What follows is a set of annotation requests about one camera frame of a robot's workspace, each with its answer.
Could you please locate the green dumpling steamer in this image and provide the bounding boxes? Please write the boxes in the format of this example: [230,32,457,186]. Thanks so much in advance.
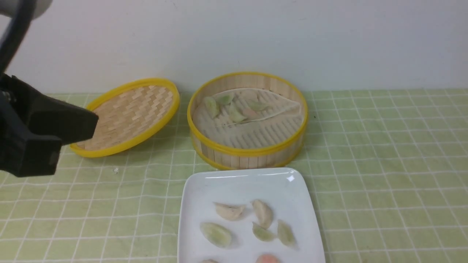
[203,96,220,119]
[228,103,247,123]
[247,100,269,112]
[216,93,235,106]
[276,220,297,248]

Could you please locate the pink dumpling steamer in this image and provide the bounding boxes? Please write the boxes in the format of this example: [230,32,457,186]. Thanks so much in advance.
[255,254,280,263]
[242,108,259,119]

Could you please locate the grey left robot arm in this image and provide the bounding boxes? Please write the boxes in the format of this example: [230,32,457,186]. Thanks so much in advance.
[0,0,99,178]

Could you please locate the white square plate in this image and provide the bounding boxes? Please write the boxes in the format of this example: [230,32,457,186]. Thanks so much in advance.
[177,168,326,263]

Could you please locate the small green dumpling on plate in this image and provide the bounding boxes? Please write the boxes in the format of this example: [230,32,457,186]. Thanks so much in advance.
[252,222,276,242]

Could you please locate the green dumpling on plate left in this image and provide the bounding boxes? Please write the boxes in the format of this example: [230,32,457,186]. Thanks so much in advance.
[200,222,233,248]

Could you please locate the bamboo steamer basket yellow rim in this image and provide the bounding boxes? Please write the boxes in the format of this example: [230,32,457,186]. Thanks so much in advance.
[187,72,308,170]

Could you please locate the white steamer liner cloth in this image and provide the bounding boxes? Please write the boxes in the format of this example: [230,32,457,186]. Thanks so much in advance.
[192,88,305,149]

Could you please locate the green dumpling steamer top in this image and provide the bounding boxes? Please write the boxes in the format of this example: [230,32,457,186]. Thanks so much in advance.
[216,93,235,106]

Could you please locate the bamboo steamer lid yellow rim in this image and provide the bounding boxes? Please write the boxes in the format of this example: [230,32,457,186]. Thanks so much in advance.
[70,78,180,158]

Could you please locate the green checkered tablecloth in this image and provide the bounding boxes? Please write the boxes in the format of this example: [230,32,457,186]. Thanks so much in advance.
[0,89,468,263]

